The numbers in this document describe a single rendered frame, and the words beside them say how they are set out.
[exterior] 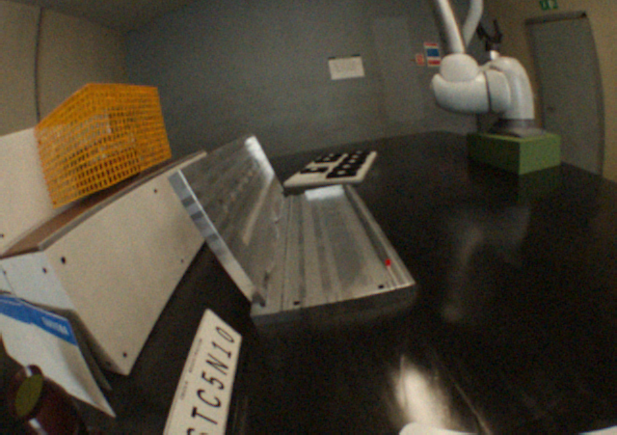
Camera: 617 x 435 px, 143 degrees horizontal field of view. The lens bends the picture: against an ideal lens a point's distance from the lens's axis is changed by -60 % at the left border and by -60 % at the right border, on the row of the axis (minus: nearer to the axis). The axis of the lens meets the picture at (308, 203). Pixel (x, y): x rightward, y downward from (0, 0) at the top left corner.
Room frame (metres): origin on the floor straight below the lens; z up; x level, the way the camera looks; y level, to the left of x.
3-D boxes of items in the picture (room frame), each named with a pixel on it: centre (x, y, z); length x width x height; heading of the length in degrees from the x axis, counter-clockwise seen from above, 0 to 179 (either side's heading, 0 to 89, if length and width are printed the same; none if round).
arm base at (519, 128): (0.68, -0.78, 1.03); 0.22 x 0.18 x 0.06; 1
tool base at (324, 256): (0.45, -0.01, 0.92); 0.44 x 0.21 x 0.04; 178
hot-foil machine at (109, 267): (0.52, 0.45, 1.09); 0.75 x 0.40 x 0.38; 178
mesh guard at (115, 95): (0.43, 0.38, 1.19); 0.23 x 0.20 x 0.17; 178
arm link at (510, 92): (0.68, -0.77, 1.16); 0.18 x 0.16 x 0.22; 50
